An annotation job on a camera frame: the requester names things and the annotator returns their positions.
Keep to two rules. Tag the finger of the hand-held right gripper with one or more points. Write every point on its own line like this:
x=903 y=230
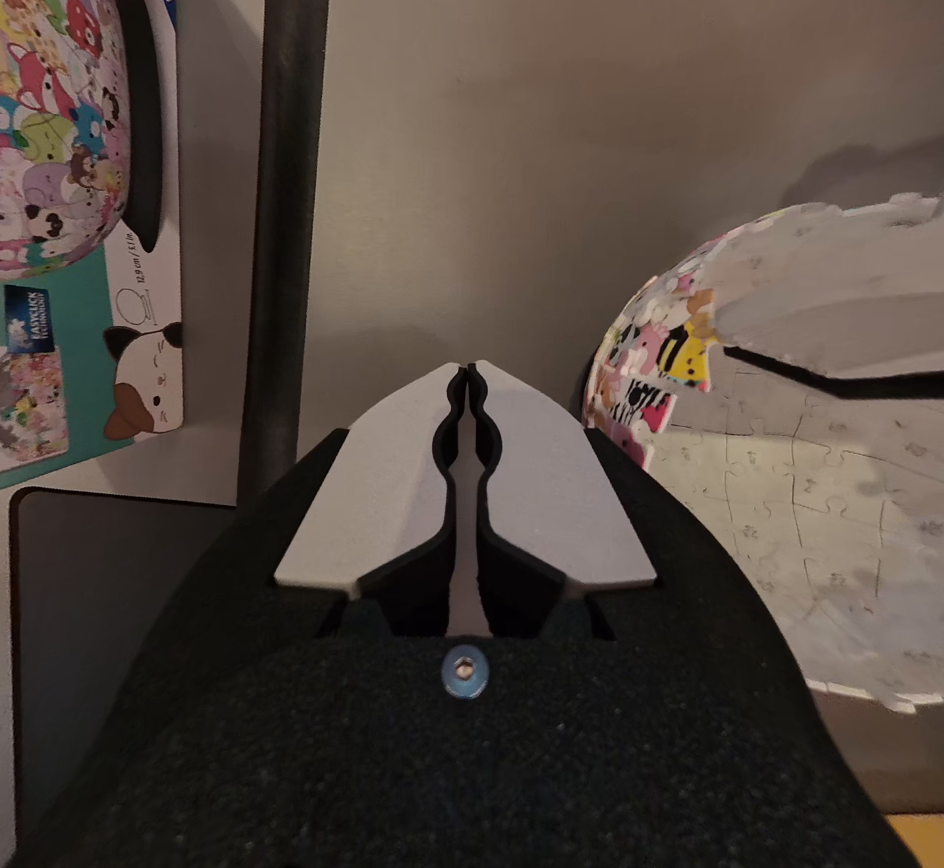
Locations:
x=848 y=322

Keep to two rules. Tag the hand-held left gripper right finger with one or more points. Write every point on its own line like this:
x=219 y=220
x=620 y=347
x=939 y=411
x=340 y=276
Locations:
x=568 y=506

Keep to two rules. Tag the colourful puzzle ball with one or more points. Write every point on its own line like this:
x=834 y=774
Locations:
x=811 y=514

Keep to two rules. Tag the puzzle box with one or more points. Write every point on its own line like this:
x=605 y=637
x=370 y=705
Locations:
x=74 y=145

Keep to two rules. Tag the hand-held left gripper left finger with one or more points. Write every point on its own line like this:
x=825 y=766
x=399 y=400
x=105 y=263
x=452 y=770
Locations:
x=369 y=506

